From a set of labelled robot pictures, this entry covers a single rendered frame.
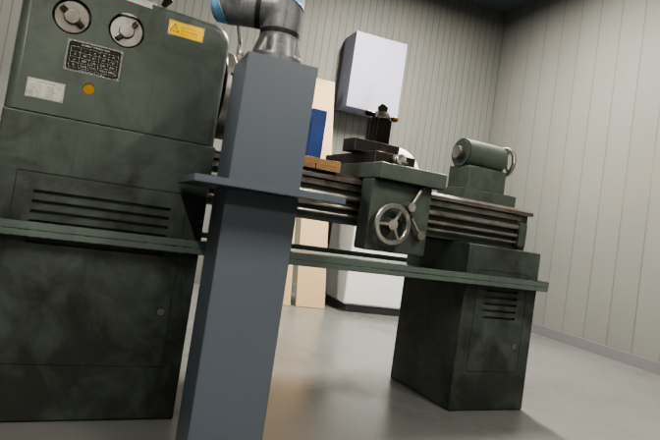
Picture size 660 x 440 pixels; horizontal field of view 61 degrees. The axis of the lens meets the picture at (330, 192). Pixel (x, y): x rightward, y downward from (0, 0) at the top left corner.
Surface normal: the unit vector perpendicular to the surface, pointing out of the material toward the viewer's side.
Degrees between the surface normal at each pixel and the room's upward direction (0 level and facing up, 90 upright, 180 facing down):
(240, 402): 90
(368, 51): 90
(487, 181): 90
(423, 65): 90
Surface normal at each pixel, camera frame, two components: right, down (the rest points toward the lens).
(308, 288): 0.38, -0.27
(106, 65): 0.44, 0.02
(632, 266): -0.92, -0.15
